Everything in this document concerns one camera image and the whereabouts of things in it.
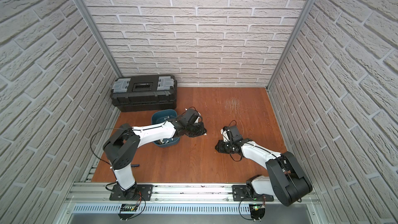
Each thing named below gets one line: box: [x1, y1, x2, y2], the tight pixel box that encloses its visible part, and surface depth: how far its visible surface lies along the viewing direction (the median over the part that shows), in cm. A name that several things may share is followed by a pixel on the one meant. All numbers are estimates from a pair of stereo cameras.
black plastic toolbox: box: [109, 74, 178, 112], surface depth 97 cm
